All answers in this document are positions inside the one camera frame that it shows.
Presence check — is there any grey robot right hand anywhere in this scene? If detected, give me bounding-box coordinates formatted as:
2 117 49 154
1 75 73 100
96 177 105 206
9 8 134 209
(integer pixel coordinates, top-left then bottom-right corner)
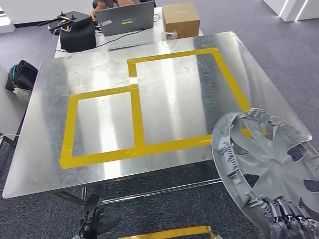
256 196 319 239

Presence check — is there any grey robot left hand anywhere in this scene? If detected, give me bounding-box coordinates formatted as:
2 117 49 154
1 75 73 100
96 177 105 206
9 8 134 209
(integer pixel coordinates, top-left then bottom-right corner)
73 194 121 239

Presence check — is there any grey plastic wheel cover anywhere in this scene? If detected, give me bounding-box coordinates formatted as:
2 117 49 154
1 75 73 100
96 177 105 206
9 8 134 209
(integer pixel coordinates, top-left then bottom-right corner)
211 108 319 237

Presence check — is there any stainless steel workbench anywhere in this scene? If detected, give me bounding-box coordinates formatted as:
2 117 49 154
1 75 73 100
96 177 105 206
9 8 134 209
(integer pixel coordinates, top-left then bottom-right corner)
2 31 313 207

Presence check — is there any person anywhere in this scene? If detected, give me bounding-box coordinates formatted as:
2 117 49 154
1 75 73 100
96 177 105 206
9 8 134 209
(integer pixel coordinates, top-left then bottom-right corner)
89 0 157 21

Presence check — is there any black fabric bag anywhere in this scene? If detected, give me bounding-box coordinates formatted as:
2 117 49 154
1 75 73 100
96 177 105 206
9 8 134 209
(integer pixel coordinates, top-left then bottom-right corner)
60 21 97 53

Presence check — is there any grey laptop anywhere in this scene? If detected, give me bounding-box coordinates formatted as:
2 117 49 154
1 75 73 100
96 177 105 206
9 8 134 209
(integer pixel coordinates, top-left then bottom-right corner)
94 0 156 37

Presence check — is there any black round stool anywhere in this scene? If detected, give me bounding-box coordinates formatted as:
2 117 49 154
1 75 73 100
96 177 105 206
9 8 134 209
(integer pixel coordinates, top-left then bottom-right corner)
47 19 62 36

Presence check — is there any yellow tape double rectangle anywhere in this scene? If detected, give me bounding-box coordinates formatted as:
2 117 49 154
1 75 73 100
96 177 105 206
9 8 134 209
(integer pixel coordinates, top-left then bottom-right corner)
59 47 268 170

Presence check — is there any clear plastic wrapper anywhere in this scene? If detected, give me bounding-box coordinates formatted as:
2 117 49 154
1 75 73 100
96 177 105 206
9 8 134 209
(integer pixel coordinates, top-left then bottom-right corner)
160 29 178 43

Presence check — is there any black backpack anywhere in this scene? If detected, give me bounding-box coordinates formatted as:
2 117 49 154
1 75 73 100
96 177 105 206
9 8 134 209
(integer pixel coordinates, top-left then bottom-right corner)
5 60 39 103

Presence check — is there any brown cardboard box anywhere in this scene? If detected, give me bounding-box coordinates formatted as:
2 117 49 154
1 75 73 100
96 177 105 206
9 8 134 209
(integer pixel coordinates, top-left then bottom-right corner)
162 2 200 39

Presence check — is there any white panel board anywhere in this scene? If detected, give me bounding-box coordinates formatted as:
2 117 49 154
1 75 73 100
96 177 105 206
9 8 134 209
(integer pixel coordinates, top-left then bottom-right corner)
0 64 28 142

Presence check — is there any white cable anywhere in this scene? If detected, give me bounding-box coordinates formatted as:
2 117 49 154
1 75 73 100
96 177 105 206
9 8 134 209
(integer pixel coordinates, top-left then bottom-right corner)
0 132 20 140

